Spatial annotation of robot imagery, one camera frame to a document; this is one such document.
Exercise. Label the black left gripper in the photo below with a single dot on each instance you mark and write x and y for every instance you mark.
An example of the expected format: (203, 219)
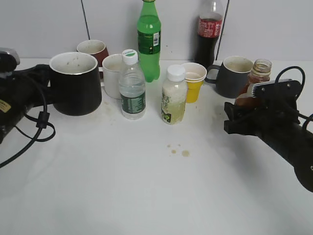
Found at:
(20, 91)

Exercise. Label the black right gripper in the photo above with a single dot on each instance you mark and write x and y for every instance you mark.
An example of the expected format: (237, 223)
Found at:
(270, 122)

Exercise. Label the Nescafe coffee bottle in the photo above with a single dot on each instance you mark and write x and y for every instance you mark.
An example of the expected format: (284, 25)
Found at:
(260, 72)

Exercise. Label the black ceramic mug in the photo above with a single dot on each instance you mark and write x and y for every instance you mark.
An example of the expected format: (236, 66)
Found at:
(75, 83)

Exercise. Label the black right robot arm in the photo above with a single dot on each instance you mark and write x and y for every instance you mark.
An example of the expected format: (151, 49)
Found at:
(299, 156)

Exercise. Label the yellow paper cup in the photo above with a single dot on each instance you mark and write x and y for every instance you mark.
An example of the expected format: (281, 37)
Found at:
(195, 75)

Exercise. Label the dark grey ceramic mug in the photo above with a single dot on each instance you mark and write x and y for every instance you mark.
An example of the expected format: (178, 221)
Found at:
(232, 75)

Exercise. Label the red ceramic mug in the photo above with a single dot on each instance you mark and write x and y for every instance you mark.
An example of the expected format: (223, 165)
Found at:
(96, 48)

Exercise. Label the white ceramic mug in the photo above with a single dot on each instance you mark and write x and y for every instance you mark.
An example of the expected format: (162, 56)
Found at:
(111, 68)

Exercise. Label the clear water bottle green label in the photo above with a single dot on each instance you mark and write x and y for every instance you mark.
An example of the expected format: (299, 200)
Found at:
(132, 86)

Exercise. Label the pale yellow juice bottle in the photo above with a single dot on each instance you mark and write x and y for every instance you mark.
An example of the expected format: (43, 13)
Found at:
(174, 93)

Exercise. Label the cola bottle red label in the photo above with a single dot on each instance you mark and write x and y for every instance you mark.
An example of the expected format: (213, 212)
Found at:
(209, 26)

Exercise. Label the green soda bottle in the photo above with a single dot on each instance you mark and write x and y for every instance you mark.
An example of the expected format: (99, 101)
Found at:
(149, 40)

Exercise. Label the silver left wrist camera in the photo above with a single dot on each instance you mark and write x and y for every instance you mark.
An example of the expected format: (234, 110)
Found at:
(9, 60)

